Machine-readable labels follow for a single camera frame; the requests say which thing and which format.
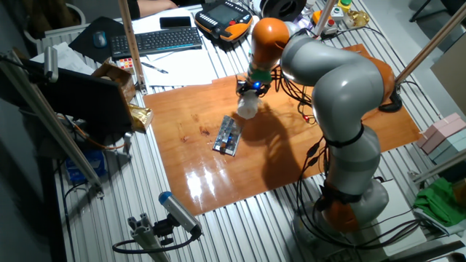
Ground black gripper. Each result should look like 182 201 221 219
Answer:
235 79 273 98

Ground person's bare forearm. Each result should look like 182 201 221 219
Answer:
127 0 178 19

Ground silver rectangular foil pack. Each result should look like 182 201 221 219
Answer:
212 115 245 157

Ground printed white paper sheet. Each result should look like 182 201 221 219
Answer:
140 49 218 88

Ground orange black teach pendant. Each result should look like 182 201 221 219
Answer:
194 0 254 43

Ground black filament spool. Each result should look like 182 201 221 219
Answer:
259 0 308 23

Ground orange wooden board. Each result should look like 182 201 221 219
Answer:
143 43 423 217

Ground grey box with red button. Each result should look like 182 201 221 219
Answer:
322 17 339 36

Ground black pen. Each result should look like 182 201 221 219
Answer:
141 61 170 75

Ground black smartphone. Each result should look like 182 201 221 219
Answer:
159 15 192 30

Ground black computer keyboard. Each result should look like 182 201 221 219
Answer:
109 26 203 61

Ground grey box with green button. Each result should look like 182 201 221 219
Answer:
330 5 345 22

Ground gold foil bag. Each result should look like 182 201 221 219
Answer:
129 103 154 134

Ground crumpled gold wrapper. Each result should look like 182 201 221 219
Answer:
344 9 371 29

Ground colourful puzzle cube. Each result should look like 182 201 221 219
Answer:
116 57 135 71

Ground brown cardboard box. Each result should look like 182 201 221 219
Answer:
90 57 136 105

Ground blue grey computer mouse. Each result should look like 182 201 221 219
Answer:
92 30 108 49

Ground black flat monitor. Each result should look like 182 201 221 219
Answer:
21 60 134 138

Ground black mouse pad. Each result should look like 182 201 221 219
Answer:
68 16 127 65

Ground blue plastic pack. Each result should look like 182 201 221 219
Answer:
65 148 108 183

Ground white paper stack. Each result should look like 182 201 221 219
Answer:
30 41 95 76

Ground white round bin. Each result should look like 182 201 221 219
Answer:
23 2 87 44

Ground pink box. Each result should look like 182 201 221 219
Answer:
416 112 466 156

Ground beige flat panel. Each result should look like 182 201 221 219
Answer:
430 32 466 116

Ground aluminium profile bar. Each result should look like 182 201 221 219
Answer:
407 148 466 185

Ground pale teal box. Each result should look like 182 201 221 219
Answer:
427 129 466 164

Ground green cloth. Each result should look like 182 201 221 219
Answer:
414 177 466 227

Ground green wrist adapter ring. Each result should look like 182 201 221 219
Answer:
249 68 273 83

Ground black wrist cable bundle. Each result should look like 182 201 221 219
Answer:
271 65 317 124

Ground black cables with usb plugs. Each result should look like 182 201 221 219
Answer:
295 136 328 248

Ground short aluminium frame post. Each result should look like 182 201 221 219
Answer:
315 0 338 36

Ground copper coloured frame post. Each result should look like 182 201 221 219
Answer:
118 0 149 95
395 1 466 85

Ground silver camera with blue end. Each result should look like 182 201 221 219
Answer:
158 191 203 237

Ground orange cable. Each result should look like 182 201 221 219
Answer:
60 114 127 151

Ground aluminium profile camera mount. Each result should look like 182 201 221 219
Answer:
127 213 175 262

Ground black camera cable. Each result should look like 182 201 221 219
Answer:
111 232 201 255

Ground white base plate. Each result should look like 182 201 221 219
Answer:
363 178 427 255

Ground long aluminium frame beam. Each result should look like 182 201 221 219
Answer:
0 50 105 197

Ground silver depth camera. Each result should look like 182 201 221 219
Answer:
43 45 59 84

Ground black looped power cables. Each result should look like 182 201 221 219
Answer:
320 214 425 252

